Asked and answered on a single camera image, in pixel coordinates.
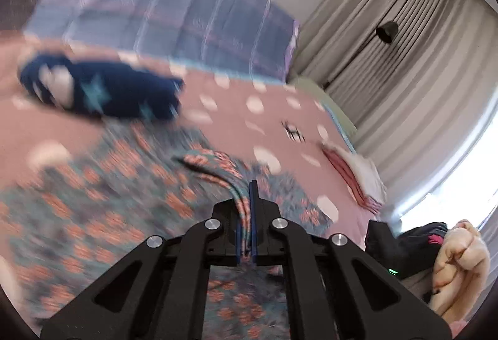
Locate light green bed sheet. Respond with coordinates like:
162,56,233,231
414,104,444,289
290,76,359,140

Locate blue plaid pillow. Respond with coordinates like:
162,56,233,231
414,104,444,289
23,0,302,84

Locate pink striped white folded clothes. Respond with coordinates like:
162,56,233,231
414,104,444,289
321,141,388,217

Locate teal orange floral garment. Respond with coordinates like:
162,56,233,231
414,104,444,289
0,122,339,340

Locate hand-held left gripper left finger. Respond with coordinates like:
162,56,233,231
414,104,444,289
41,198,244,340

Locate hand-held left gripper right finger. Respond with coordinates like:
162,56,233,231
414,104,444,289
249,180,454,340

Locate person's right hand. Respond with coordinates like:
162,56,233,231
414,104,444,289
430,220,491,319

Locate dark round curtain holder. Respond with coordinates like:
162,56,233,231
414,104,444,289
375,21,399,45

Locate pink white dotted blanket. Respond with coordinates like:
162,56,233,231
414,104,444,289
0,32,390,247

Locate grey pleated curtain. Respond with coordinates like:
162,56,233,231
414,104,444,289
288,0,498,220

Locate small black hair clip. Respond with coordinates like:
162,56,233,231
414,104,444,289
281,120,306,143

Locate navy star print garment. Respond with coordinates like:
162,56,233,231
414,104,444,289
17,54,185,123

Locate bright window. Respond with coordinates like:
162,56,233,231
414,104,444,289
401,145,498,235

